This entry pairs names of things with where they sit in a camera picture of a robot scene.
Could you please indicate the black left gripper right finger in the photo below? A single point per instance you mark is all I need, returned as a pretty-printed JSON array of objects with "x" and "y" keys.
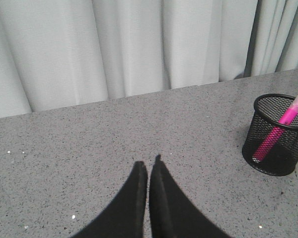
[{"x": 172, "y": 214}]

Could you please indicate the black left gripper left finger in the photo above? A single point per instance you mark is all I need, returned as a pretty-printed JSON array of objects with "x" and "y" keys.
[{"x": 124, "y": 215}]

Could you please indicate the pink highlighter pen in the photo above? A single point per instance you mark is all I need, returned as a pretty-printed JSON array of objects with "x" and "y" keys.
[{"x": 272, "y": 138}]

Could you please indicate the black mesh pen holder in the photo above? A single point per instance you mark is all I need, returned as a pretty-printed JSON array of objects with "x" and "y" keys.
[{"x": 283, "y": 157}]

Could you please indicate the grey curtain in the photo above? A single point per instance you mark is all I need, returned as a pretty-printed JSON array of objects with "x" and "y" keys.
[{"x": 59, "y": 53}]

